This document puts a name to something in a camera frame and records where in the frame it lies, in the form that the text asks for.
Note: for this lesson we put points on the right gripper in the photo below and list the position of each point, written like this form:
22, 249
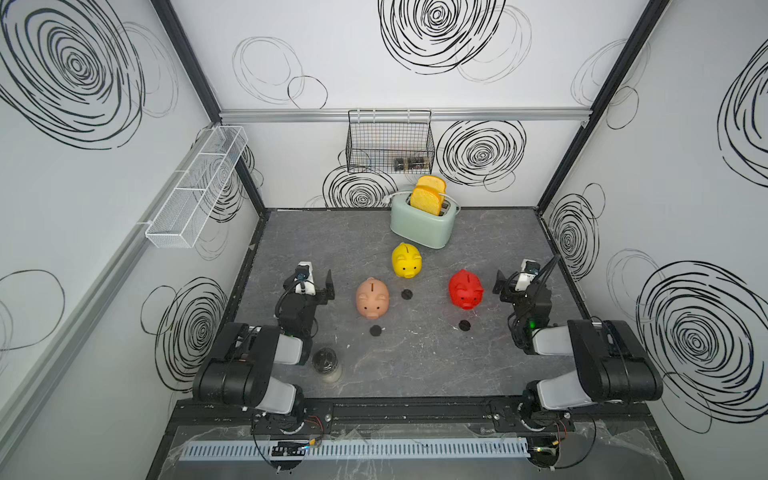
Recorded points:
529, 291

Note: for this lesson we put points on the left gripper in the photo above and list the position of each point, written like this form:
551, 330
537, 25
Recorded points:
321, 294

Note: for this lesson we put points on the pink piggy bank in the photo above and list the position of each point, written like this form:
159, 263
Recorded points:
372, 299

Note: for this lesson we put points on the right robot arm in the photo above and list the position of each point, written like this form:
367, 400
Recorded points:
611, 366

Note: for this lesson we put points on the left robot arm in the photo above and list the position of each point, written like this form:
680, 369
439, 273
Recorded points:
238, 368

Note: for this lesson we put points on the red piggy bank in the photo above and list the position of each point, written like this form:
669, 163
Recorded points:
465, 290

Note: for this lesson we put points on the yellow piggy bank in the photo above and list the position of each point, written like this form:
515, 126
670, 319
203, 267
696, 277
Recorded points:
406, 261

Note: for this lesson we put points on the clear jar with white contents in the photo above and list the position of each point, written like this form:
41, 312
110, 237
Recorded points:
326, 364

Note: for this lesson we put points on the mint green toaster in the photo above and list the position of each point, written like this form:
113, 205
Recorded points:
419, 227

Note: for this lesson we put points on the front toast slice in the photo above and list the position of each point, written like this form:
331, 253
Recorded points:
427, 199

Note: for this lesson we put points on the toast slice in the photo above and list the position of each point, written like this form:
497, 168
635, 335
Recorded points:
427, 199
433, 182

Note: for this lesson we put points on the back toast slice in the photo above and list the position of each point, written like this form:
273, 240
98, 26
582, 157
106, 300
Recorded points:
433, 182

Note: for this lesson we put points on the small jars in basket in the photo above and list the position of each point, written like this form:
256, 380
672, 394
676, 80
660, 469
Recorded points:
412, 164

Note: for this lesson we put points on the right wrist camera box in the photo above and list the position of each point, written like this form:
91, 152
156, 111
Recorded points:
529, 271

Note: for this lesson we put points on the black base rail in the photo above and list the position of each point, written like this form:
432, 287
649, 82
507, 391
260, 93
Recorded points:
502, 414

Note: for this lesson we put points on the black wire wall basket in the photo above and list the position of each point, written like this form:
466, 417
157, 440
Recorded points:
376, 137

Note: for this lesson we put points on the white wire wall shelf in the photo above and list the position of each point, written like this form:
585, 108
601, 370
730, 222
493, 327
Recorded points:
184, 213

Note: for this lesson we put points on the white slotted cable duct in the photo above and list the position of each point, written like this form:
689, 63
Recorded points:
356, 449

